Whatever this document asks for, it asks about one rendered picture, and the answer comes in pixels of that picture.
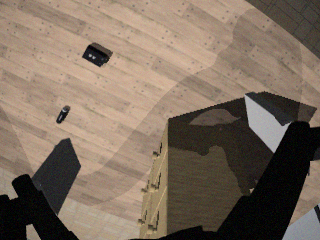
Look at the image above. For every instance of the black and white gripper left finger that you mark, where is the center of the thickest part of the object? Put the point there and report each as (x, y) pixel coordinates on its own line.
(52, 182)

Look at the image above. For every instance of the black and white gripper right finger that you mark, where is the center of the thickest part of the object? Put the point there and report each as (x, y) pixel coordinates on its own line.
(266, 213)

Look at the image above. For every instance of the black nine-volt battery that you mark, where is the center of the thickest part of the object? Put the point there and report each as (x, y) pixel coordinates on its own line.
(94, 56)

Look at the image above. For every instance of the black aa battery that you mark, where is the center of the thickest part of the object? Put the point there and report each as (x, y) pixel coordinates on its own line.
(61, 115)

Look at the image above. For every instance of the small wooden chest of drawers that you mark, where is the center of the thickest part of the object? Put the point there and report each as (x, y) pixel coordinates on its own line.
(205, 176)

